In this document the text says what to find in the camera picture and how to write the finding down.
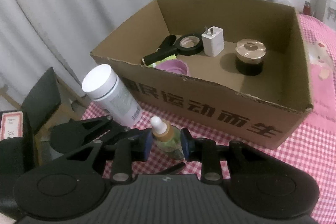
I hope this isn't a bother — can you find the green dropper bottle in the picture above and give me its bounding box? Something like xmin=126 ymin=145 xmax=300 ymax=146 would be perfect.
xmin=150 ymin=116 xmax=184 ymax=160

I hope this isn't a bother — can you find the white supplement bottle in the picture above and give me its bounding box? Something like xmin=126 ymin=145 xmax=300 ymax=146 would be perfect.
xmin=81 ymin=64 xmax=142 ymax=128

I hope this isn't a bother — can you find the purple plastic lid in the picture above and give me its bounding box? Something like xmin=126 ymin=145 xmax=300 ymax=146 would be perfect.
xmin=155 ymin=59 xmax=190 ymax=76

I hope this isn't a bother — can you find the black cylindrical stick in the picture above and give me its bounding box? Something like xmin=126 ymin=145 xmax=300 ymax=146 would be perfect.
xmin=142 ymin=46 xmax=178 ymax=65

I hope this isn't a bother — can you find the black electrical tape roll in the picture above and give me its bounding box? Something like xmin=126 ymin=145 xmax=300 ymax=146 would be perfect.
xmin=174 ymin=33 xmax=204 ymax=56

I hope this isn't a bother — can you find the gold lid dark jar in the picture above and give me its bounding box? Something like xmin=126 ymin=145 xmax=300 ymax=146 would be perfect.
xmin=235 ymin=39 xmax=266 ymax=76

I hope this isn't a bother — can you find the white wall charger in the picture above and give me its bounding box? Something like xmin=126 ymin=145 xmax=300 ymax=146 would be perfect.
xmin=202 ymin=26 xmax=224 ymax=57

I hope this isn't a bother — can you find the pink checkered tablecloth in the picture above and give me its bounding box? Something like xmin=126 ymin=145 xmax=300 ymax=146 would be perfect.
xmin=81 ymin=13 xmax=336 ymax=224

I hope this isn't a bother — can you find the dark wooden chair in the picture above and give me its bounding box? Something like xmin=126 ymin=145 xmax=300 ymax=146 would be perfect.
xmin=1 ymin=67 xmax=89 ymax=149

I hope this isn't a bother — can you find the brown cardboard box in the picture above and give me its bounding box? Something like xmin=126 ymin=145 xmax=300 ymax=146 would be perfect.
xmin=91 ymin=0 xmax=313 ymax=149

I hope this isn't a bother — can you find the small red bottle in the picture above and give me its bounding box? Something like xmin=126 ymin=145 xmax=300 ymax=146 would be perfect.
xmin=303 ymin=1 xmax=311 ymax=16

